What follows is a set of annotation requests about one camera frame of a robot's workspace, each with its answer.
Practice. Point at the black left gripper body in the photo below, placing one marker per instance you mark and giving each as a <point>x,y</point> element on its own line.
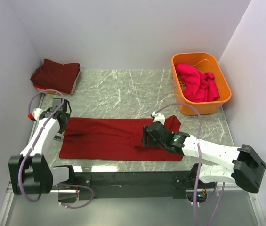
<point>60,131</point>

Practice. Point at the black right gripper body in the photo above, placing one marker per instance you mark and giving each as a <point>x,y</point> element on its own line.
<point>158,142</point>

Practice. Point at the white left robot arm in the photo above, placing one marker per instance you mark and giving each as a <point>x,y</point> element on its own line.
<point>29,171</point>

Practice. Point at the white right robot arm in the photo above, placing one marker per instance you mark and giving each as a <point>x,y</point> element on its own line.
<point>230,164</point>

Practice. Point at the orange folded t-shirt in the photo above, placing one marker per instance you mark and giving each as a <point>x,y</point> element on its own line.
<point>46,90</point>

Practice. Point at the dark red folded t-shirt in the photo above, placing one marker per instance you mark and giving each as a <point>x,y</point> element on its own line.
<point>55,76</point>

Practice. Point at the pink folded t-shirt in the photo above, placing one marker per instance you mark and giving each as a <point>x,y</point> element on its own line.
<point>77,70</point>

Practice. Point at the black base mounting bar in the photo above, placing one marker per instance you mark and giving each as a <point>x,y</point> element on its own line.
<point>137,184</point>

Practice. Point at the pink t-shirt in basket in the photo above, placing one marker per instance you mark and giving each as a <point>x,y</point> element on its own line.
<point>199,87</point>

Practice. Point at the orange plastic basket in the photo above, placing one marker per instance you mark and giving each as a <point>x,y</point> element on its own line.
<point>204,62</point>

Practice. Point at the aluminium frame rail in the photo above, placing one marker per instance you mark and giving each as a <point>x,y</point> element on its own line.
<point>234,208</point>

